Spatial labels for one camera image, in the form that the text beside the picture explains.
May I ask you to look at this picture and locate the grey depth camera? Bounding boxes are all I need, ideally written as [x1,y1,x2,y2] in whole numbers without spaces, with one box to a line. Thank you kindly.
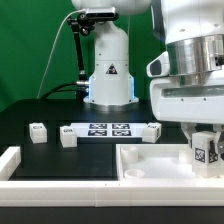
[85,7,117,20]

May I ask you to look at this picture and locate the white cable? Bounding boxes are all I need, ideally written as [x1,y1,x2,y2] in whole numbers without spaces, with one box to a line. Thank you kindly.
[36,9,87,100]

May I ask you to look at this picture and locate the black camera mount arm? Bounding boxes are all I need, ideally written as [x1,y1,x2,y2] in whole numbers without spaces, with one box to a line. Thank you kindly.
[67,13,95,101]

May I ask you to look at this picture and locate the white U-shaped fence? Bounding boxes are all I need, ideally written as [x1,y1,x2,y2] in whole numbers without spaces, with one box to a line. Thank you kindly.
[0,147,224,207]

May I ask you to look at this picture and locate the black cables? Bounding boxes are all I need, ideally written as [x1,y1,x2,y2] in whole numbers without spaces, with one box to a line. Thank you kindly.
[39,81,90,100]

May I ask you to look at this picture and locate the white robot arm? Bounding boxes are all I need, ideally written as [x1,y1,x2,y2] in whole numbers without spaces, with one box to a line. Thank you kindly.
[71,0,224,154]

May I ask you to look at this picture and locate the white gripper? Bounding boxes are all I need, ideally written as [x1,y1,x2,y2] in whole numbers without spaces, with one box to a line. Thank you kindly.
[150,78,224,154]

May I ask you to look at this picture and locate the white square tabletop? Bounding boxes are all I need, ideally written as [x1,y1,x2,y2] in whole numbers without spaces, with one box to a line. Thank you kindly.
[116,144,224,181]

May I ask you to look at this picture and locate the white marker base plate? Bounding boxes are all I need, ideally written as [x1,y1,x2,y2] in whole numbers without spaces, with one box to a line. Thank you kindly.
[70,123,147,138]

